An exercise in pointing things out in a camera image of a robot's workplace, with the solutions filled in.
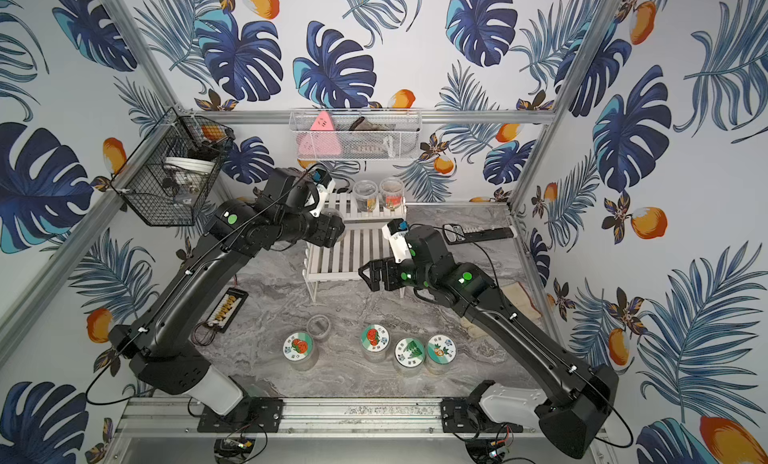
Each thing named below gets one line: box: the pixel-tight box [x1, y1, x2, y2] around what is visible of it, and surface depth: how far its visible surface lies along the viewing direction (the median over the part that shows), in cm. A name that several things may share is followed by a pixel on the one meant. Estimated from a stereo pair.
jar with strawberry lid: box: [361, 324, 390, 363], surface depth 81 cm
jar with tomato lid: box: [282, 332, 319, 371], surface depth 80 cm
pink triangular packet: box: [298, 111, 342, 156], surface depth 92 cm
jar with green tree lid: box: [394, 337, 425, 376], surface depth 78 cm
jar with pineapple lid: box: [427, 334, 457, 375], surface depth 79 cm
